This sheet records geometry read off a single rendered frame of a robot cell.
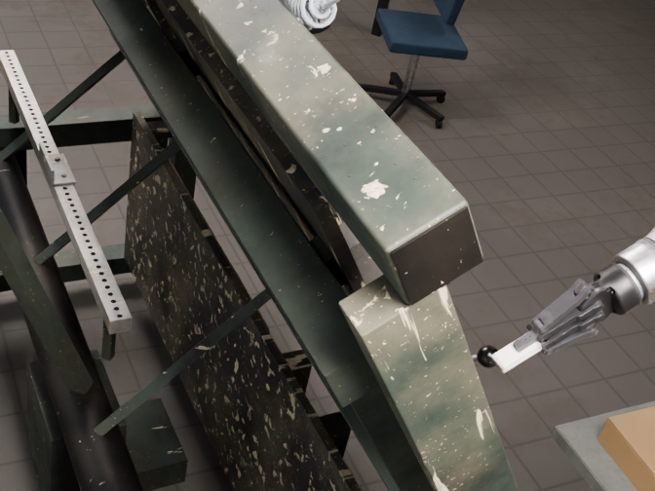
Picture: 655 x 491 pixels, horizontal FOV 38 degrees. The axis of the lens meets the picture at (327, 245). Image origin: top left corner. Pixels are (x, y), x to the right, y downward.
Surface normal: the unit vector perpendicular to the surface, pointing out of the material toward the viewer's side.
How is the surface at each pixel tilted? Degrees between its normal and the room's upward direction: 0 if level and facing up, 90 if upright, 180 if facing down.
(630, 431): 1
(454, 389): 90
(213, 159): 30
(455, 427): 90
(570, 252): 0
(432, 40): 0
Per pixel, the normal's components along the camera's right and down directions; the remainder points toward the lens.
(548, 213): 0.18, -0.79
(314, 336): -0.30, -0.61
